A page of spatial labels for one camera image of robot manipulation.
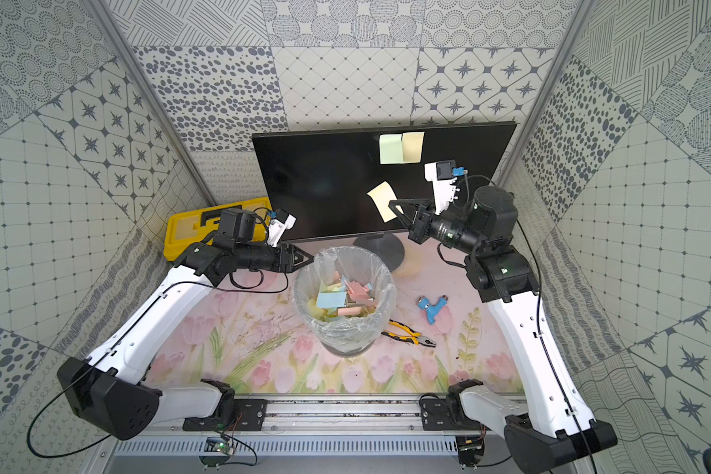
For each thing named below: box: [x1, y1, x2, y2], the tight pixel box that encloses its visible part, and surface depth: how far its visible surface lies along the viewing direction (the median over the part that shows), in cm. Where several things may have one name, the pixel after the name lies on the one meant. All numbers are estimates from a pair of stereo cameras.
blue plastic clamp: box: [417, 294, 449, 325], surface depth 94 cm
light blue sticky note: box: [316, 292, 347, 309], surface depth 75 cm
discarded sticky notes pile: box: [307, 272, 378, 322], surface depth 78 cm
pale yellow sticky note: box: [401, 131, 425, 164], surface depth 67 cm
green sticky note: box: [379, 134, 404, 165], surface depth 66 cm
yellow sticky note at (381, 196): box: [366, 180, 404, 224], surface depth 58 cm
